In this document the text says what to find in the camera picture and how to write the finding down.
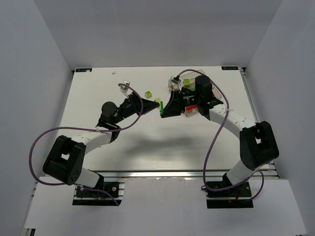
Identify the green lego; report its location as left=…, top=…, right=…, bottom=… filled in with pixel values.
left=159, top=101, right=164, bottom=115

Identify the red long lego brick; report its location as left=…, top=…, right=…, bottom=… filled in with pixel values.
left=186, top=105, right=197, bottom=111

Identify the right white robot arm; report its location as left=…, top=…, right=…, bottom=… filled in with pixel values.
left=160, top=74, right=279, bottom=192

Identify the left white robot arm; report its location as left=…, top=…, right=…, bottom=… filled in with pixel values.
left=43, top=94, right=159, bottom=189

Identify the lime lego top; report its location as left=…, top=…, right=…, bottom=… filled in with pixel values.
left=145, top=91, right=152, bottom=98

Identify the near clear plastic container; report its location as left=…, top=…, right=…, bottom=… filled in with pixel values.
left=184, top=94, right=223, bottom=116

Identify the clear plastic container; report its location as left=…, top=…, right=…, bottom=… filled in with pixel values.
left=184, top=94, right=223, bottom=116
left=179, top=69, right=205, bottom=91

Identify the far clear plastic container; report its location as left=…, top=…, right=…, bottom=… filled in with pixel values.
left=179, top=69, right=205, bottom=91

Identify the right blue table label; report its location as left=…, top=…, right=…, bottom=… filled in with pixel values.
left=221, top=66, right=239, bottom=70

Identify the blue table label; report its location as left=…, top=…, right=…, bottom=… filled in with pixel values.
left=75, top=68, right=92, bottom=73
left=221, top=66, right=239, bottom=70

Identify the left blue table label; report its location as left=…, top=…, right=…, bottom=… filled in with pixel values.
left=75, top=68, right=92, bottom=73

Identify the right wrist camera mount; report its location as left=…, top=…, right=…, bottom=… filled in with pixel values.
left=168, top=76, right=183, bottom=91

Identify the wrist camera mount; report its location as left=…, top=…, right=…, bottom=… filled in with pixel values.
left=120, top=80, right=130, bottom=98
left=168, top=76, right=183, bottom=91

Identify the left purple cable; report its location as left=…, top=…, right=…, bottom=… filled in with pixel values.
left=29, top=83, right=145, bottom=206

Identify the purple cable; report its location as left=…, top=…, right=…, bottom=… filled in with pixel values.
left=176, top=68, right=265, bottom=201
left=29, top=83, right=145, bottom=206

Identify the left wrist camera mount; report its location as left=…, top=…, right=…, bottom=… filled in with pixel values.
left=120, top=80, right=130, bottom=98

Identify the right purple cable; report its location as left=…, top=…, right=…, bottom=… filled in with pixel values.
left=176, top=68, right=265, bottom=201

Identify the aluminium table rail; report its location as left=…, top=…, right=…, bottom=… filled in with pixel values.
left=99, top=169, right=279, bottom=179

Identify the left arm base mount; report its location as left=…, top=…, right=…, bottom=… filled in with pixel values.
left=72, top=177, right=125, bottom=207

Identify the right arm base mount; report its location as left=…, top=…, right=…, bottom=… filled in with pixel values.
left=201, top=173, right=253, bottom=209

